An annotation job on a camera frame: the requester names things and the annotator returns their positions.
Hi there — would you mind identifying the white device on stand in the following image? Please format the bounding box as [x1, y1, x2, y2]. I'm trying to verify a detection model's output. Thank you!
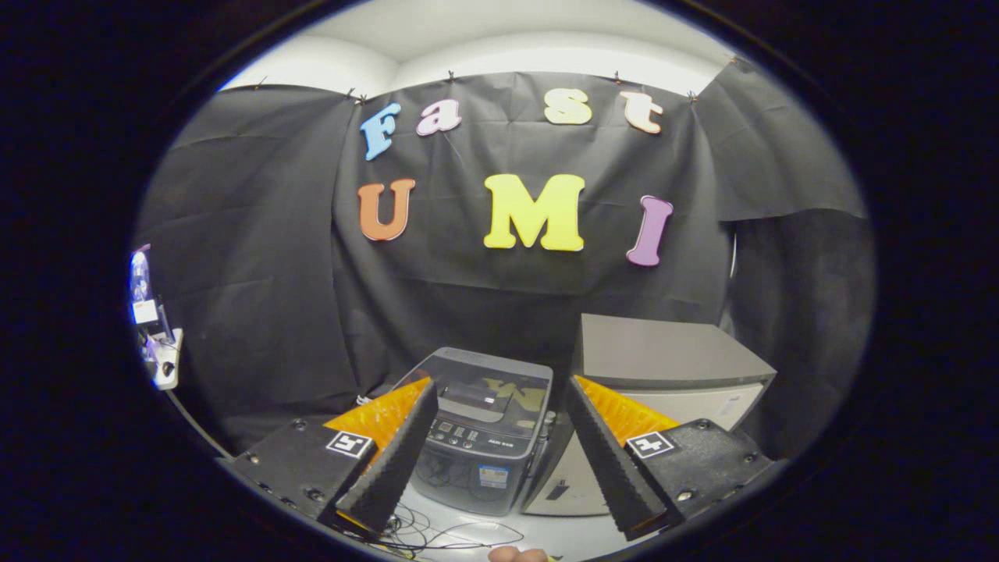
[131, 244, 184, 391]

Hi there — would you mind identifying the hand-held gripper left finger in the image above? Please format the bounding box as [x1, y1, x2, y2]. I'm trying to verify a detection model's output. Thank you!
[219, 378, 439, 538]

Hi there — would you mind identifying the grey washing machine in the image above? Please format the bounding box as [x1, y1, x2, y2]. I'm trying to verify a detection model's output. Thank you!
[388, 347, 555, 518]

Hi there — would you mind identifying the black backdrop cloth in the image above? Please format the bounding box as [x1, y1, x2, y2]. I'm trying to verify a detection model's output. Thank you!
[133, 59, 871, 457]

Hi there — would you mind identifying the thin black cable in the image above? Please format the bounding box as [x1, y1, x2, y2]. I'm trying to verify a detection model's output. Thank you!
[343, 503, 525, 557]

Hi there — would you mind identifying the grey metal cabinet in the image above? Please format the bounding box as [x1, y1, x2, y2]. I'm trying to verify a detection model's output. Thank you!
[521, 314, 777, 518]

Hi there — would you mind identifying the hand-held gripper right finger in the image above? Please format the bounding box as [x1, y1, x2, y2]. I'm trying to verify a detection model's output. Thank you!
[563, 375, 773, 542]

